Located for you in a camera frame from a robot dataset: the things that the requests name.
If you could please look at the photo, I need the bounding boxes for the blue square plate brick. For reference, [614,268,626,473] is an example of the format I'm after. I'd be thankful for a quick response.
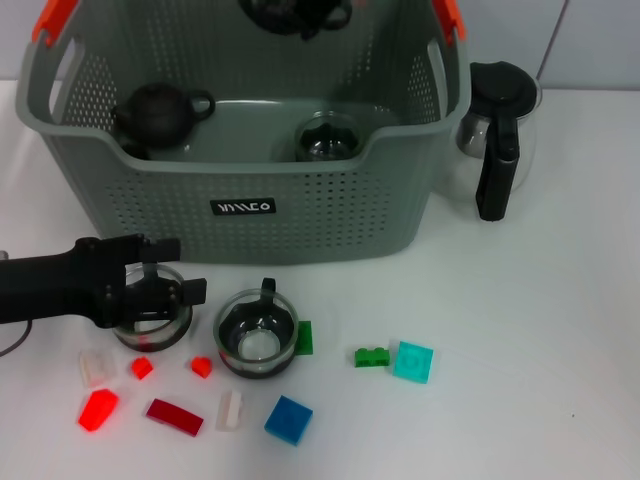
[263,394,315,446]

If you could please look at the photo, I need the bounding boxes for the green flat brick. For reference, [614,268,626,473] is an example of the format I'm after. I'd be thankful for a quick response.
[294,321,315,356]

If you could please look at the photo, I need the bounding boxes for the glass jar with bricks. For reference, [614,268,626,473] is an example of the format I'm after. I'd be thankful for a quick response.
[112,262,194,353]

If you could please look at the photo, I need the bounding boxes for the glass coffee pot black lid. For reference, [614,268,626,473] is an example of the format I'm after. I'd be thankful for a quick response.
[434,59,544,223]

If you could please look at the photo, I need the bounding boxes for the clear transparent brick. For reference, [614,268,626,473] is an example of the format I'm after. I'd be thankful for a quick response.
[214,389,251,431]
[78,349,117,389]

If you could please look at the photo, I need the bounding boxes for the teal square plate brick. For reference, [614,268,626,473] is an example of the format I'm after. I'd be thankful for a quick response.
[393,341,435,385]

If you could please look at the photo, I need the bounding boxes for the green two-stud brick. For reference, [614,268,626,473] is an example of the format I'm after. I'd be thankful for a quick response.
[354,346,390,369]

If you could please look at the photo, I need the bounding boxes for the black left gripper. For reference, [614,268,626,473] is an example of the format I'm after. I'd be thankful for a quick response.
[0,233,209,330]

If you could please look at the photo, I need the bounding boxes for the grey perforated storage basket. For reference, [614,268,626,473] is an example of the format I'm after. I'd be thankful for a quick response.
[14,0,471,265]

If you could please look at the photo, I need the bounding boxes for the black clay teapot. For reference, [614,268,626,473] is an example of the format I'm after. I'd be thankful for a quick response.
[110,81,217,150]

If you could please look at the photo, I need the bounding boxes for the dark red curved brick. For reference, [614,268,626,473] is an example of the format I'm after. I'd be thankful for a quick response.
[145,398,205,438]

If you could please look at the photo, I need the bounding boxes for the glass teacup black sleeve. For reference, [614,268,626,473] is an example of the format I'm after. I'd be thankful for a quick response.
[213,277,300,379]
[237,0,354,41]
[293,112,364,164]

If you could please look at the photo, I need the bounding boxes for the orange basket handle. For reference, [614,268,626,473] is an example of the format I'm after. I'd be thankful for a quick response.
[30,0,469,49]

